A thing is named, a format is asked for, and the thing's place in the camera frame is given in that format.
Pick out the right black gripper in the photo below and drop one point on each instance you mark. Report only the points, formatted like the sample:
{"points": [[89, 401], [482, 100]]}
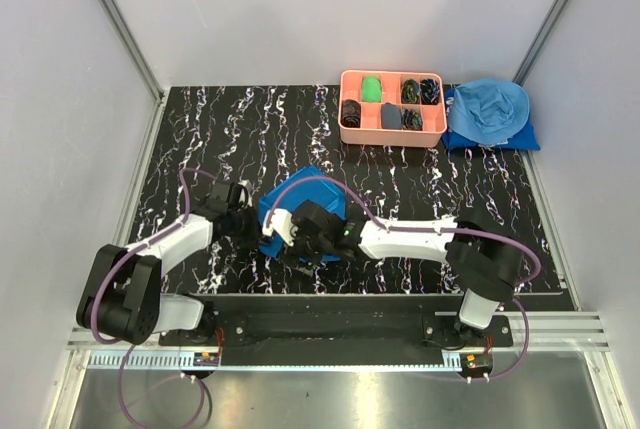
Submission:
{"points": [[292, 253]]}

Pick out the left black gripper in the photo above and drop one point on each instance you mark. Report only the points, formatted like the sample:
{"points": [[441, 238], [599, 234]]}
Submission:
{"points": [[252, 238]]}

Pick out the blue cloth napkin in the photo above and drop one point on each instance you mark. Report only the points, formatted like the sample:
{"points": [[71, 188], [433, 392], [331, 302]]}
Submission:
{"points": [[307, 184]]}

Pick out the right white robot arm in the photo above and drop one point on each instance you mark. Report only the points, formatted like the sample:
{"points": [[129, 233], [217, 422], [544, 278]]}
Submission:
{"points": [[487, 266]]}

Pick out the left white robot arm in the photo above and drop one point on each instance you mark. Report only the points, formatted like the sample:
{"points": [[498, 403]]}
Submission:
{"points": [[123, 300]]}

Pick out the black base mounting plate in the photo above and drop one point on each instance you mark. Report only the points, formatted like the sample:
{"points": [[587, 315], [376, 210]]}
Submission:
{"points": [[329, 331]]}

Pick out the dark patterned rolled tie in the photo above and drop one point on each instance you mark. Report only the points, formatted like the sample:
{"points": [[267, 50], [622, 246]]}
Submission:
{"points": [[351, 113]]}

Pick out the grey rolled cloth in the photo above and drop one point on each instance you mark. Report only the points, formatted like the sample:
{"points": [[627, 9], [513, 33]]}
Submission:
{"points": [[390, 117]]}

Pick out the pink compartment tray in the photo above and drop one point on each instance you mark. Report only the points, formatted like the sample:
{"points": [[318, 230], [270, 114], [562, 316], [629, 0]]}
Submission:
{"points": [[370, 132]]}

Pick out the dark floral rolled tie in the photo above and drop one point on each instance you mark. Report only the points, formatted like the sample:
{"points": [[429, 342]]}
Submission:
{"points": [[412, 119]]}

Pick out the green rolled cloth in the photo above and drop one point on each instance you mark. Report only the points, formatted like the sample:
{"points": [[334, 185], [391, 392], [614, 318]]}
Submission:
{"points": [[371, 89]]}

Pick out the green patterned rolled tie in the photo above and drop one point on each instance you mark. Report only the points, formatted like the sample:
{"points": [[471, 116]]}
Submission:
{"points": [[410, 92]]}

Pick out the navy dotted rolled tie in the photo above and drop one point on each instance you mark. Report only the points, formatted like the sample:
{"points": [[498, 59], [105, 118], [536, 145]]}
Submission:
{"points": [[430, 91]]}

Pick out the light blue bucket hat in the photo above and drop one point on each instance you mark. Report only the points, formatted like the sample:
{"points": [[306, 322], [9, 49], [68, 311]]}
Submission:
{"points": [[488, 111]]}

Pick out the blue folded cloth bag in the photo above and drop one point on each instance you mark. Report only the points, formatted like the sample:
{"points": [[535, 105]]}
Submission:
{"points": [[525, 139]]}

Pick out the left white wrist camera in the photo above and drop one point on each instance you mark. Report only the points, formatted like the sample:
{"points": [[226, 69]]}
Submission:
{"points": [[245, 197]]}

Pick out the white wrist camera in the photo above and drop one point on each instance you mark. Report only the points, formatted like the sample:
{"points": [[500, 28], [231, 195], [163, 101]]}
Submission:
{"points": [[279, 221], [245, 197]]}

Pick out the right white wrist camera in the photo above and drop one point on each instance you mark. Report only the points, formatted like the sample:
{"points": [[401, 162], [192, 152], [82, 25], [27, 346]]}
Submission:
{"points": [[279, 221]]}

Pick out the left aluminium frame post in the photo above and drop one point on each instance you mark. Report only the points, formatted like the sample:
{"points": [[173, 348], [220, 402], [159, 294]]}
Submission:
{"points": [[132, 48]]}

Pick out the aluminium frame post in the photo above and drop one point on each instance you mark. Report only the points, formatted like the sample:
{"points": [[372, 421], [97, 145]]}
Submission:
{"points": [[132, 48], [542, 36]]}

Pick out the right aluminium frame post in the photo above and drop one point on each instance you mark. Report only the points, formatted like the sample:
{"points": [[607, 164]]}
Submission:
{"points": [[542, 36]]}

